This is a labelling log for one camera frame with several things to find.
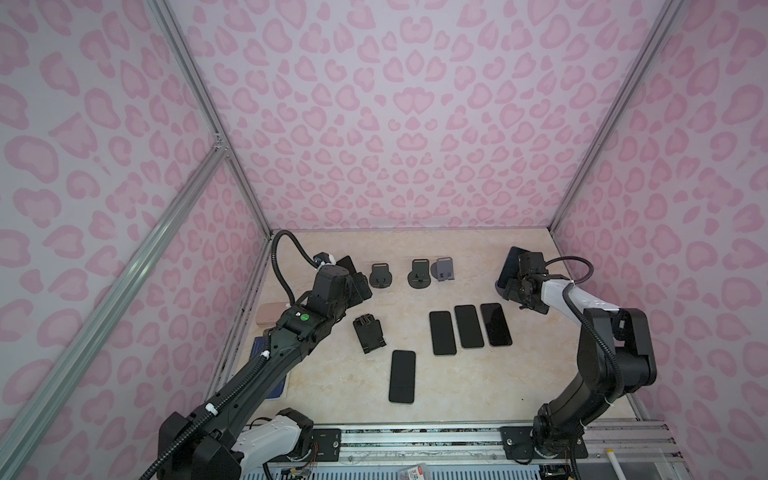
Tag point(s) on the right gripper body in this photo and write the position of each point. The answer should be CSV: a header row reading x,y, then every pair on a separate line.
x,y
517,292

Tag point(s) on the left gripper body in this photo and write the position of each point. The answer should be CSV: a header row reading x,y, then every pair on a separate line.
x,y
351,296

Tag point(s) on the silver-edged phone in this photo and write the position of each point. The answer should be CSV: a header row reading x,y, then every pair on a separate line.
x,y
495,324

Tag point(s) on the purple phone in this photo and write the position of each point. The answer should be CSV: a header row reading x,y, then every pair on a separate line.
x,y
468,327

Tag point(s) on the silver phone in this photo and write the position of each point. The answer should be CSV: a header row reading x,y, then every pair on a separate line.
x,y
442,333

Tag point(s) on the teal-edged phone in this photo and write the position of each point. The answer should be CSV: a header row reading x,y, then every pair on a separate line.
x,y
402,377

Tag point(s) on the small phone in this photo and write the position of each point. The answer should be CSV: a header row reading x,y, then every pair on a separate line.
x,y
511,267

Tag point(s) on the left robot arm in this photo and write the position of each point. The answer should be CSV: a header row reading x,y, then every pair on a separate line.
x,y
201,445

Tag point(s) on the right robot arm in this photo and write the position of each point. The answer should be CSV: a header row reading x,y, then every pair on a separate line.
x,y
615,354

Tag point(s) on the black folding stand, front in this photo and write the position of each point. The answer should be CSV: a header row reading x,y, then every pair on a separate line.
x,y
369,332

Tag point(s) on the black round phone stand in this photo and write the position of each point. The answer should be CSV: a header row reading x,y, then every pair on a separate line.
x,y
419,277

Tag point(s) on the pink rectangular case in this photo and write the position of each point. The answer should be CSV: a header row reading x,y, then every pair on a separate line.
x,y
268,314

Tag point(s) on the blue pad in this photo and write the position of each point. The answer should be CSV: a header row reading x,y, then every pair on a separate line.
x,y
279,389

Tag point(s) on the white marker pen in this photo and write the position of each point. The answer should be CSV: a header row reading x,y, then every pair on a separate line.
x,y
613,460

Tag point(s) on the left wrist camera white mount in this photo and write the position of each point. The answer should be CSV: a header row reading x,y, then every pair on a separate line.
x,y
323,258

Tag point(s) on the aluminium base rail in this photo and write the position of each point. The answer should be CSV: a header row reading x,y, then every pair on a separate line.
x,y
287,449

